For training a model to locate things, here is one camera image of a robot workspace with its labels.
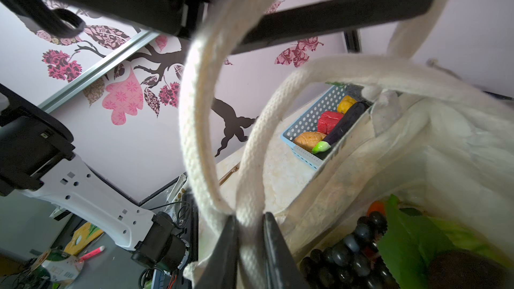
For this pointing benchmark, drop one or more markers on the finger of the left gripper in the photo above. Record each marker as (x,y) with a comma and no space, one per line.
(327,17)

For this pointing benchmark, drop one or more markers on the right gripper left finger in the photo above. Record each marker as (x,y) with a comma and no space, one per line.
(222,268)

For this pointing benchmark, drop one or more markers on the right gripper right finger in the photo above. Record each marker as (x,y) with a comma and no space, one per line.
(279,266)

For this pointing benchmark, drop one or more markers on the dark grape bunch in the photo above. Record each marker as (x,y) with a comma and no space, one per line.
(354,261)

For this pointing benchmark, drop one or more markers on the orange carrot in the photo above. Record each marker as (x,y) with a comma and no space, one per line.
(376,206)

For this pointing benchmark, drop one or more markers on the green cabbage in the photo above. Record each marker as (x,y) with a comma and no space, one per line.
(413,240)

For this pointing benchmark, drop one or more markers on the cream canvas grocery bag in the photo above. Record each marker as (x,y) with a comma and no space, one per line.
(424,128)

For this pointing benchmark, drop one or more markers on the dark avocado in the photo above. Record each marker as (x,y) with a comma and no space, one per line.
(465,269)

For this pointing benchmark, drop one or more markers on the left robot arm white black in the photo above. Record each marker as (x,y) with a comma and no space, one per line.
(37,153)

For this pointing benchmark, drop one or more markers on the yellow bell pepper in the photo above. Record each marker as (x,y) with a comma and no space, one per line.
(346,103)

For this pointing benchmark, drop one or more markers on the pink marker pen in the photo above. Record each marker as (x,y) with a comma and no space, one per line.
(92,254)

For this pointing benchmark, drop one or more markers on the brown potato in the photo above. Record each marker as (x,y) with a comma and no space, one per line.
(308,140)

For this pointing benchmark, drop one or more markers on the dark purple eggplant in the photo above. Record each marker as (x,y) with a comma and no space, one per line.
(342,127)

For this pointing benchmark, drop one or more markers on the blue plastic vegetable basket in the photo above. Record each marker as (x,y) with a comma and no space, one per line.
(307,121)

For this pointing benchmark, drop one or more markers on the aluminium rail bar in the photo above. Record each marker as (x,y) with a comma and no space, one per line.
(96,71)

